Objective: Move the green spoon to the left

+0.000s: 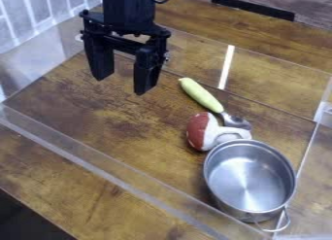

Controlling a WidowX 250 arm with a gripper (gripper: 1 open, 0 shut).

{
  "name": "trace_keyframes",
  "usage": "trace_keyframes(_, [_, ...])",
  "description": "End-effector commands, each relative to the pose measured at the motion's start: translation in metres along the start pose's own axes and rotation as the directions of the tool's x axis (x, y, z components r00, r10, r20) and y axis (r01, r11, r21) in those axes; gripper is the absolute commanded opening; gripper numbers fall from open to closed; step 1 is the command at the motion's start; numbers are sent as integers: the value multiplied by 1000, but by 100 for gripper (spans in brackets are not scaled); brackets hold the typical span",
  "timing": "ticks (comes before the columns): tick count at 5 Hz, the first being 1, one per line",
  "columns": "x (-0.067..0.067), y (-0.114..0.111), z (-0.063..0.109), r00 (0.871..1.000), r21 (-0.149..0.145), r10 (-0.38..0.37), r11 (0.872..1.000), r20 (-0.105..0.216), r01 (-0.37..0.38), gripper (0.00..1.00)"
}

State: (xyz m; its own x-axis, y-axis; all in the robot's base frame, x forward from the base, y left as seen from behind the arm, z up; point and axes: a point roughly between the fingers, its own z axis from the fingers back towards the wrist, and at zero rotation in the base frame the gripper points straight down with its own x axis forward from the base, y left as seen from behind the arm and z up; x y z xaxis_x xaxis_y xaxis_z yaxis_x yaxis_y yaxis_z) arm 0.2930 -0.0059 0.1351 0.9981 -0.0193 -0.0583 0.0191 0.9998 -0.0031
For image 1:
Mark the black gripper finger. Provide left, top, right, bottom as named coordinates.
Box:
left=83, top=33, right=115, bottom=81
left=134, top=46, right=166, bottom=95

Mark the green handled metal spoon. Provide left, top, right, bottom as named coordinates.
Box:
left=179, top=78, right=252, bottom=130

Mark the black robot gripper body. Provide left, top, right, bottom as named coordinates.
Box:
left=79, top=0, right=171, bottom=55

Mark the black strip on table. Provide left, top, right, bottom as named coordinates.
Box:
left=211, top=0, right=296, bottom=21

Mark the stainless steel pot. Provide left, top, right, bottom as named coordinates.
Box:
left=203, top=139, right=298, bottom=233

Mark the clear acrylic enclosure wall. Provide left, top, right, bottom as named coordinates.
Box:
left=0, top=12, right=332, bottom=240

